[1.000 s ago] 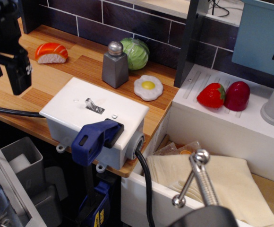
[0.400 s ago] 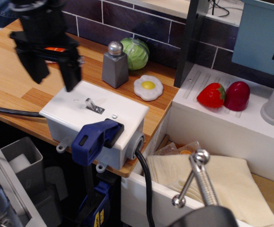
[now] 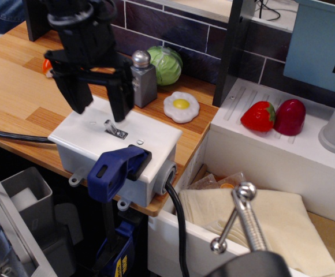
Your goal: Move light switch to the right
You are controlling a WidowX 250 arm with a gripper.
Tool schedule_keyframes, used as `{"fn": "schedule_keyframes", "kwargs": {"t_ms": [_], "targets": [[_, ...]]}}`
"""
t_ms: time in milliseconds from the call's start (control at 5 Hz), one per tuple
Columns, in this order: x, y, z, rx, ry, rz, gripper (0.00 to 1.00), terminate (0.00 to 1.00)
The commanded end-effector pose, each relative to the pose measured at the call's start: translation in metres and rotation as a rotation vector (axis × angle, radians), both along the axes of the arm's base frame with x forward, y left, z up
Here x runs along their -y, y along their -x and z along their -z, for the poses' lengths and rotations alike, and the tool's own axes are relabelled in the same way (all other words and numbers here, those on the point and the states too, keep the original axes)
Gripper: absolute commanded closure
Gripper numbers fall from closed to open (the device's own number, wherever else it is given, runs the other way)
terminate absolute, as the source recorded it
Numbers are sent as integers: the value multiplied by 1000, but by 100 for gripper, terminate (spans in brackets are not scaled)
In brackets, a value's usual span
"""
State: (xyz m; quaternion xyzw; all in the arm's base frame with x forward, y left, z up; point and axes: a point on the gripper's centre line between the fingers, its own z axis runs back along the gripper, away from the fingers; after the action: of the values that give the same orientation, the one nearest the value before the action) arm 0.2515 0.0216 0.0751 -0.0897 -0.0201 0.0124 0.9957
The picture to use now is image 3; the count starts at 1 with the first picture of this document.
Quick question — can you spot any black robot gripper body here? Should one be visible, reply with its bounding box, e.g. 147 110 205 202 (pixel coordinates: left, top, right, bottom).
43 20 133 86

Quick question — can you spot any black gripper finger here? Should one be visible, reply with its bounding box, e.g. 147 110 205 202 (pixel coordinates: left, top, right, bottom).
106 65 134 122
53 73 93 114

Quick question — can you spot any clear light switch toggle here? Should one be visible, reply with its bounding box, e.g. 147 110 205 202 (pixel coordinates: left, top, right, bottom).
104 119 122 137

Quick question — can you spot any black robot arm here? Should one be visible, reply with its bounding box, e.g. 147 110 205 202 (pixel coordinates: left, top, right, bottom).
44 1 134 122

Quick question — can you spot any grey salt shaker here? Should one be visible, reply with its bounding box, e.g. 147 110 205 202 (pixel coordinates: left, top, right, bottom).
131 50 157 108

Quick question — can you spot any salmon sushi toy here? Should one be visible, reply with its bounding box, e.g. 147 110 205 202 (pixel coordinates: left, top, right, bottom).
42 59 53 78

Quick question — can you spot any green cabbage toy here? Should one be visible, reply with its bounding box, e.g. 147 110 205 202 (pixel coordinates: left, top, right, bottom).
147 46 183 86

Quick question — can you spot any fried egg toy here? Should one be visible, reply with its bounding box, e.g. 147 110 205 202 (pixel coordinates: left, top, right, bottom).
163 91 200 123

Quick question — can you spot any blue bar clamp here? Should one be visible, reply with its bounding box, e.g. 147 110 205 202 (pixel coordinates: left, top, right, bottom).
87 145 152 276

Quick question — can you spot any grey plastic bin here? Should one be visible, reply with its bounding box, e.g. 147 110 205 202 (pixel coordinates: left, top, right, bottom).
1 167 55 236

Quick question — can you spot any orange snack packet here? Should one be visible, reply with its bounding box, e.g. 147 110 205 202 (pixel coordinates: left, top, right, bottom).
187 172 246 190

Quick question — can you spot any red strawberry toy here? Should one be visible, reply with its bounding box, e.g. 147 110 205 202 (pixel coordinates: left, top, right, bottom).
240 101 276 132

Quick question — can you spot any dark red plum toy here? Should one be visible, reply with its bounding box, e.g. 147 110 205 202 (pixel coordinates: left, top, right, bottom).
273 99 306 136

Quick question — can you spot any light blue toy appliance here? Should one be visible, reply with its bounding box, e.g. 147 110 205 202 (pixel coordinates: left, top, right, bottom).
284 1 335 92

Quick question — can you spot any folded cream cloth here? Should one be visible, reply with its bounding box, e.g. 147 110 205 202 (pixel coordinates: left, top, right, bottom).
179 189 335 276

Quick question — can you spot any white switch box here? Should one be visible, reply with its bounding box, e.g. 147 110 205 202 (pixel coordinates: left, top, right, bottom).
49 96 182 207

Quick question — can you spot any dark grey left post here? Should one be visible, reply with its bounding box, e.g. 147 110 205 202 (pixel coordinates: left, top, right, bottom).
23 0 51 42

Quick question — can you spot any thin black cut cable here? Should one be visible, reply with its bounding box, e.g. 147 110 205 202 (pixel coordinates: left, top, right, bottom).
0 122 56 145

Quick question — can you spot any dark grey shelf post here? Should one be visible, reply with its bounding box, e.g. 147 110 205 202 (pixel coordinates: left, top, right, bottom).
213 0 256 107

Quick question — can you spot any thick black power cable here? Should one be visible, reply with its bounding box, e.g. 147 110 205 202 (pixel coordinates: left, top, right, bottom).
164 182 190 277

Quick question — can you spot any metal clamp screw handle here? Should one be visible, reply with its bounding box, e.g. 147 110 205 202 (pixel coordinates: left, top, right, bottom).
210 181 269 254

